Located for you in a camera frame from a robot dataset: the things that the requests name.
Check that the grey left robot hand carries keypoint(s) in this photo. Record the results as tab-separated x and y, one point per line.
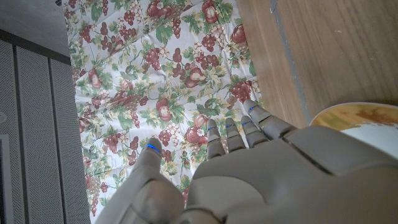
280	180

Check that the long grey tape strip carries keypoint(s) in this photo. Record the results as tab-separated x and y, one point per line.
289	62

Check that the floral fruit print backdrop cloth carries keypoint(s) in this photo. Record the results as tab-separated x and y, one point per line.
149	77

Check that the paper plate with gold rim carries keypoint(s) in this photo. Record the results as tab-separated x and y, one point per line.
367	121

